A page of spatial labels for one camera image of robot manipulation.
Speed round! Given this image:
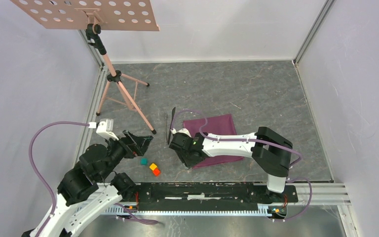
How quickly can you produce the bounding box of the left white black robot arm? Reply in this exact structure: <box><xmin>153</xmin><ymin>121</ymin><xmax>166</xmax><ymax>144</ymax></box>
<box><xmin>22</xmin><ymin>130</ymin><xmax>153</xmax><ymax>237</ymax></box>

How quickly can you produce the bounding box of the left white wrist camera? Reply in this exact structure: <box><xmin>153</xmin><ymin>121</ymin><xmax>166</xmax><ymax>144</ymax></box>
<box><xmin>88</xmin><ymin>118</ymin><xmax>119</xmax><ymax>141</ymax></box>

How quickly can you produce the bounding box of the pink music stand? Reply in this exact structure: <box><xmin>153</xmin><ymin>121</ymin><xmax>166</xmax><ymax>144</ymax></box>
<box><xmin>13</xmin><ymin>0</ymin><xmax>159</xmax><ymax>134</ymax></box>

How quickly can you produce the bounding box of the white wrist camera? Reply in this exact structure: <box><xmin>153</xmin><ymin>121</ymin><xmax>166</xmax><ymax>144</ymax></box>
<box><xmin>88</xmin><ymin>118</ymin><xmax>119</xmax><ymax>141</ymax></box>
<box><xmin>170</xmin><ymin>128</ymin><xmax>191</xmax><ymax>137</ymax></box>

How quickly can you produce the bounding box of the yellow cube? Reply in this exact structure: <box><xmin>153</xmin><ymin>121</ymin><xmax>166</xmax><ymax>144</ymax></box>
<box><xmin>149</xmin><ymin>163</ymin><xmax>157</xmax><ymax>171</ymax></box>

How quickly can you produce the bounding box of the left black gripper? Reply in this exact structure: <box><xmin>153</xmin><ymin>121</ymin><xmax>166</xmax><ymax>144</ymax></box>
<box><xmin>98</xmin><ymin>128</ymin><xmax>153</xmax><ymax>180</ymax></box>

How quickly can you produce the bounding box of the silver fork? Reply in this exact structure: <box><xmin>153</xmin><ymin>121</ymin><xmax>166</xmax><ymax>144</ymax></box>
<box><xmin>165</xmin><ymin>113</ymin><xmax>169</xmax><ymax>145</ymax></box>

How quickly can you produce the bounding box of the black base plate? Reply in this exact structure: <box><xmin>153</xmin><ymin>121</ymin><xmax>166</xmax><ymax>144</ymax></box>
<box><xmin>104</xmin><ymin>182</ymin><xmax>299</xmax><ymax>212</ymax></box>

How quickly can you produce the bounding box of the orange cube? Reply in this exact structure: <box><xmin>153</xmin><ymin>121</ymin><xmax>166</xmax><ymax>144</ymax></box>
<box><xmin>152</xmin><ymin>168</ymin><xmax>161</xmax><ymax>177</ymax></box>

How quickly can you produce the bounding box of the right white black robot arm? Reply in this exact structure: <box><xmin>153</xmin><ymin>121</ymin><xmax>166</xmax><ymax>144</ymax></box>
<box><xmin>169</xmin><ymin>127</ymin><xmax>293</xmax><ymax>201</ymax></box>

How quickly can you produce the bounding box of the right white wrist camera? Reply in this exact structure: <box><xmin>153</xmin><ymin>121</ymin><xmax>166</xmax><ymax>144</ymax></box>
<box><xmin>170</xmin><ymin>128</ymin><xmax>191</xmax><ymax>137</ymax></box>

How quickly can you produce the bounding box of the aluminium frame rail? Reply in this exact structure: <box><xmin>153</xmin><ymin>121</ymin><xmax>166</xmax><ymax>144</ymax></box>
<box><xmin>44</xmin><ymin>183</ymin><xmax>352</xmax><ymax>237</ymax></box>

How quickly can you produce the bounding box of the purple cloth napkin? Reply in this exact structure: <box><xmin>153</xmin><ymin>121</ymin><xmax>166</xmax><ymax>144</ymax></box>
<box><xmin>183</xmin><ymin>114</ymin><xmax>244</xmax><ymax>168</ymax></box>

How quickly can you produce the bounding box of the teal cube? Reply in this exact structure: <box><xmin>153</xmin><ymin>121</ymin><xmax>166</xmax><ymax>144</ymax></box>
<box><xmin>140</xmin><ymin>158</ymin><xmax>148</xmax><ymax>165</ymax></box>

